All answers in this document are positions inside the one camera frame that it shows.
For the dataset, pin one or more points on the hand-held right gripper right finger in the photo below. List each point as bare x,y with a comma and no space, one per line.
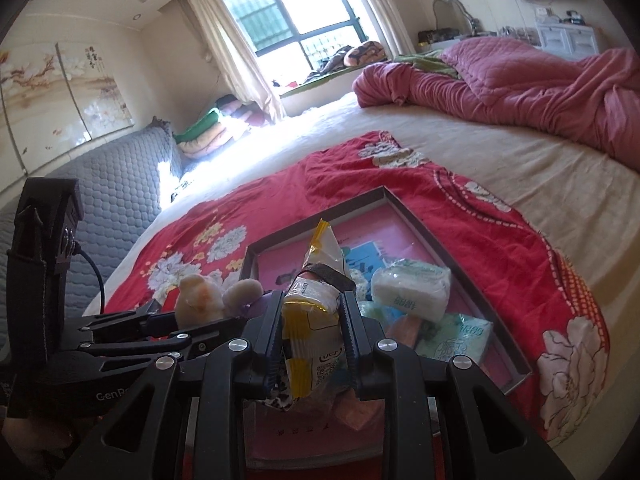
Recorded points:
350,340

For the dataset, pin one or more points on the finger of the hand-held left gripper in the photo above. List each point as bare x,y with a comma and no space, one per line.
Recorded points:
125,322
200,337

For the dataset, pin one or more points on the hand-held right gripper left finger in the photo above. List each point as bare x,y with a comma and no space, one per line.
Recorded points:
272,340

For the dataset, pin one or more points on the beige plush bear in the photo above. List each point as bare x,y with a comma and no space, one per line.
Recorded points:
200,300

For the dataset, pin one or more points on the floral pocket tissue pack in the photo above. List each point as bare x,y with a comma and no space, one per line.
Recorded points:
410,290
375,310
450,342

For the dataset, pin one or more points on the yellow snack packet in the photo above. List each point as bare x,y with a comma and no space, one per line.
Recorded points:
310,320

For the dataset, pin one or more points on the peach soft packet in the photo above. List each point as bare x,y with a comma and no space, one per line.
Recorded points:
405,332
357,410

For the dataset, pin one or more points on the small dark plush toy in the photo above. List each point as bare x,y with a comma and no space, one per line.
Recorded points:
325,277

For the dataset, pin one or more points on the pink shallow cardboard box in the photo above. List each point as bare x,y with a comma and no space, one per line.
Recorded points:
400,230

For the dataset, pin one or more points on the person's left hand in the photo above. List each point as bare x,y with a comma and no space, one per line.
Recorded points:
40,435

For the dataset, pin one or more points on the grey quilted headboard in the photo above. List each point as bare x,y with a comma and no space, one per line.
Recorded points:
115,185

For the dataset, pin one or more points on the red floral blanket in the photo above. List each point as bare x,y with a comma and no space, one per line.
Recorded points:
475,260

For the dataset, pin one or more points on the peach folded quilt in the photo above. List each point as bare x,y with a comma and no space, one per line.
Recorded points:
210,142

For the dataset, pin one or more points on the green folded blanket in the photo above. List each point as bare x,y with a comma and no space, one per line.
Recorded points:
200,125

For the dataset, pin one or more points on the green windowsill mat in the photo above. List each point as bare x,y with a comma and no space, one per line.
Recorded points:
310,85

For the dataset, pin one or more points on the dark crumpled cloth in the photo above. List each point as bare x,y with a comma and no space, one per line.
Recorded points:
332,62

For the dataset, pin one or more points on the green cloth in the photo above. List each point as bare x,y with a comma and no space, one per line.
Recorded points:
425,65

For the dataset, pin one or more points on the cream curtain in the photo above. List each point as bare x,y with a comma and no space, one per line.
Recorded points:
390,5
235,50

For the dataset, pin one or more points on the brown floral pillow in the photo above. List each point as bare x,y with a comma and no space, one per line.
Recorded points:
367,52

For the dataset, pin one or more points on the pink quilt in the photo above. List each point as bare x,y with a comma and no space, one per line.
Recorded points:
525,85

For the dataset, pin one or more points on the dark framed window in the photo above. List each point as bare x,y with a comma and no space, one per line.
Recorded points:
280,15

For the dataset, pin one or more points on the white vanity table with mirror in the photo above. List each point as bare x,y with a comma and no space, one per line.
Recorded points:
455,17

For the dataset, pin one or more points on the white drawer cabinet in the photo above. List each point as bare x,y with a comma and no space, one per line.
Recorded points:
570,40

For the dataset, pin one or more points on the floral wall painting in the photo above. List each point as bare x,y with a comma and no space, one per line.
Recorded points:
75,100

